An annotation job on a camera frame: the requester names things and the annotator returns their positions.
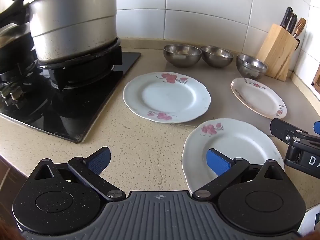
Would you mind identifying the brown wooden frame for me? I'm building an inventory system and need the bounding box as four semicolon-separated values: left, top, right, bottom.
311;64;320;91

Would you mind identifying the stainless steel bowl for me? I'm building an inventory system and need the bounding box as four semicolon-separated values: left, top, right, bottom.
201;45;234;68
163;44;202;68
236;53;268;80

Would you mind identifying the white pink flower plate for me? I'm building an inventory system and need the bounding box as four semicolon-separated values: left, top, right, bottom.
182;117;285;194
123;72;212;124

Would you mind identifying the black burner grate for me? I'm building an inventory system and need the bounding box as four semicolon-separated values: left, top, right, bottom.
37;38;123;91
0;64;52;112

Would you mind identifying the wooden handled knife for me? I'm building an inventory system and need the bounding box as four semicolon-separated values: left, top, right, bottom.
293;17;307;39

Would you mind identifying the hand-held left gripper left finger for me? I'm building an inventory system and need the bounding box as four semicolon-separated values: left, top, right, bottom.
34;146;126;202

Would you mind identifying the white cloth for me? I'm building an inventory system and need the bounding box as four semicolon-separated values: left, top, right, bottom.
299;207;320;236

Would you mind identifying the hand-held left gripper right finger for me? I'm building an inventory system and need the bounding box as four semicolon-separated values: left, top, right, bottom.
191;149;287;202

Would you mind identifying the aluminium steamer pot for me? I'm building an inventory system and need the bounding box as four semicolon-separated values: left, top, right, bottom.
10;0;133;65

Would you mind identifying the ribbed black handled knife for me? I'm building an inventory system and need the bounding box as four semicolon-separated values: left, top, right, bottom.
287;13;298;34

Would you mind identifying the small gold rimmed floral plate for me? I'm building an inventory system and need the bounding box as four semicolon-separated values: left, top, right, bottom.
230;77;287;119

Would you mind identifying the black glass gas stove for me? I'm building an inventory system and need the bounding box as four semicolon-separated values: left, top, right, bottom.
0;45;142;143

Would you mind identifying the black wok with lid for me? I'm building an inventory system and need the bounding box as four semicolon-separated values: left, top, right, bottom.
0;0;38;77

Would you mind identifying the wooden knife block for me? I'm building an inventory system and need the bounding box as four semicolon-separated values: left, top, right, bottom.
255;24;299;82

